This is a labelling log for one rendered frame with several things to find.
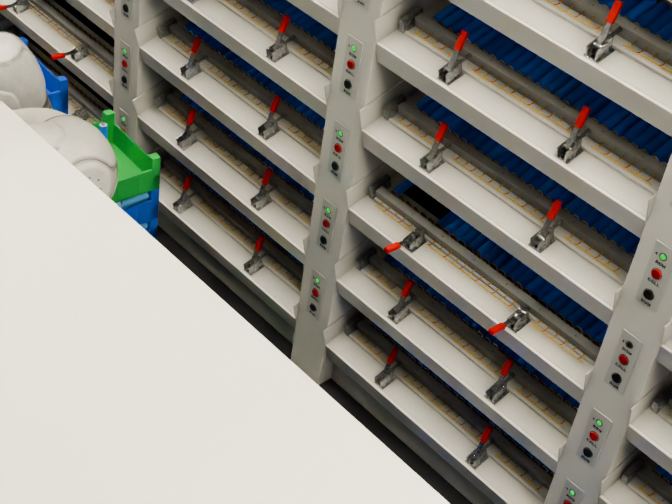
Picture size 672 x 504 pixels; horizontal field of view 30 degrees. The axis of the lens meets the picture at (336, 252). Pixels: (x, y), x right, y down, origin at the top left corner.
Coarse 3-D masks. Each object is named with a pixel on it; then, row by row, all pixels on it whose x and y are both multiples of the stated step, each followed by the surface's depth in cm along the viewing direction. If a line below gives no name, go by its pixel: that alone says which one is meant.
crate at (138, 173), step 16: (112, 112) 266; (112, 128) 268; (112, 144) 270; (128, 144) 265; (128, 160) 267; (144, 160) 262; (160, 160) 257; (128, 176) 254; (144, 176) 257; (128, 192) 256; (144, 192) 259
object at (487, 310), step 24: (384, 168) 248; (360, 192) 247; (360, 216) 245; (384, 216) 245; (432, 216) 244; (384, 240) 243; (408, 264) 241; (432, 264) 236; (456, 264) 236; (456, 288) 232; (480, 288) 232; (480, 312) 229; (504, 312) 228; (504, 336) 227; (528, 336) 224; (552, 336) 224; (528, 360) 225; (552, 360) 221; (576, 360) 220; (576, 384) 217
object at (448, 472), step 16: (160, 224) 314; (176, 240) 311; (192, 240) 305; (208, 256) 302; (224, 272) 299; (240, 288) 296; (256, 304) 294; (272, 320) 291; (288, 336) 288; (336, 368) 278; (352, 384) 276; (368, 400) 274; (384, 416) 271; (400, 432) 269; (416, 448) 267; (432, 464) 264; (448, 464) 260; (448, 480) 262; (464, 480) 258; (480, 496) 256
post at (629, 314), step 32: (640, 256) 195; (640, 320) 200; (608, 352) 208; (640, 352) 203; (640, 384) 206; (576, 416) 220; (608, 416) 214; (576, 448) 223; (608, 448) 217; (576, 480) 226
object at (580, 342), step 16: (384, 192) 246; (400, 208) 243; (400, 224) 242; (416, 224) 241; (432, 224) 239; (448, 240) 237; (464, 256) 234; (464, 272) 233; (480, 272) 232; (496, 272) 231; (512, 288) 228; (512, 304) 228; (528, 304) 226; (544, 320) 224; (560, 320) 223; (576, 336) 220; (592, 352) 218
